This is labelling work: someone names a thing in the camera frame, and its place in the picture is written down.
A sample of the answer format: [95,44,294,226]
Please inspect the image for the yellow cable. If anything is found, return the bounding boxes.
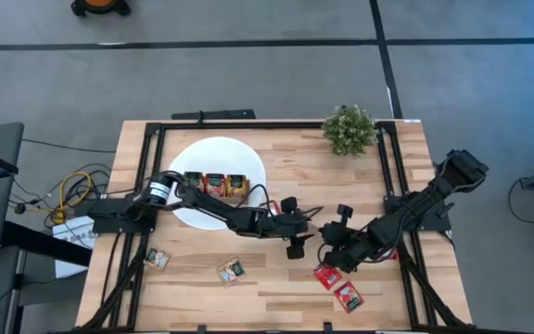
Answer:
[57,170,94,225]

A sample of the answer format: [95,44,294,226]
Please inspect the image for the long black floor cable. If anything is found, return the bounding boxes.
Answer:
[20,137,118,154]

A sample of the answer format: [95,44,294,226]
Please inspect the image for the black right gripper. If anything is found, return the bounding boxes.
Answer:
[318,203,375,274]

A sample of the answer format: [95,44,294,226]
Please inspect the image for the wooden tea box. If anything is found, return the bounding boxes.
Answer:
[179,170,252,205]

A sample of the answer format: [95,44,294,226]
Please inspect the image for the orange tea bag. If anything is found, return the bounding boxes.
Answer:
[226,173,249,197]

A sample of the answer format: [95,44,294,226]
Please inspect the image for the black bar device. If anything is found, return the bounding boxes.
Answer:
[171,109,258,122]

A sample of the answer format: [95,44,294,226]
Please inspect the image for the orange and black round base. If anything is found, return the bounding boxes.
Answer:
[70,0,132,18]

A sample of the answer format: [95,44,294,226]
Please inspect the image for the beige and green tea bag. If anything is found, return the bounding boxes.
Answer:
[215,257,247,289]
[183,171,206,191]
[143,247,173,273]

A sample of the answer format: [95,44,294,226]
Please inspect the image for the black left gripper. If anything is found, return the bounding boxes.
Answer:
[264,196,324,260]

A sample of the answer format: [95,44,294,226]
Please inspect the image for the white round plate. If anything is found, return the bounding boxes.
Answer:
[167,135,268,232]

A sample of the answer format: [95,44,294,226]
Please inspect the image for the green potted plant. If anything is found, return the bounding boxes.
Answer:
[321,104,379,159]

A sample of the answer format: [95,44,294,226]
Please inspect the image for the black beam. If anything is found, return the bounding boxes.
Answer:
[0,221,95,268]

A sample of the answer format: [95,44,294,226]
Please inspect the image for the white printed box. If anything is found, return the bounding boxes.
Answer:
[52,214,97,279]

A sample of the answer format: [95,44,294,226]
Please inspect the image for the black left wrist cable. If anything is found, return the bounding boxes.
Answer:
[247,183,275,214]

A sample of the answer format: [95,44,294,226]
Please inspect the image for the black aluminium table frame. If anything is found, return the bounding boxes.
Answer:
[51,121,481,334]

